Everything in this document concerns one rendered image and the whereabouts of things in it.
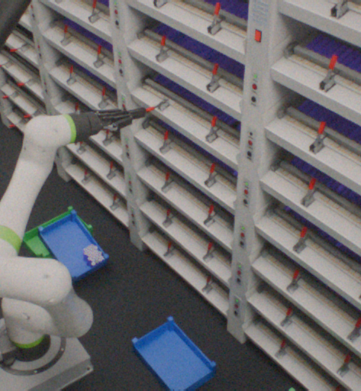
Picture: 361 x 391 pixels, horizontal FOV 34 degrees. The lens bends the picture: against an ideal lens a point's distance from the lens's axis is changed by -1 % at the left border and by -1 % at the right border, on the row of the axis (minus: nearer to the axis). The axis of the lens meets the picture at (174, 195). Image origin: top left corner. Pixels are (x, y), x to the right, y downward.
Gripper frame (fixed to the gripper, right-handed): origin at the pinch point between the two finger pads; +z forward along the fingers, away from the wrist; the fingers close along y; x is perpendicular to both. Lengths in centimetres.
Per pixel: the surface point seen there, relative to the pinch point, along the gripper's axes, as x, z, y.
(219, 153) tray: -9.0, 20.7, 21.1
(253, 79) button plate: 24.2, 13.3, 34.5
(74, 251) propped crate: -97, 11, -47
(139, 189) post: -58, 32, -30
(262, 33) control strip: 39, 10, 37
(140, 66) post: 1.6, 24.1, -30.2
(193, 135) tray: -8.9, 20.7, 7.7
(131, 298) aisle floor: -100, 18, -10
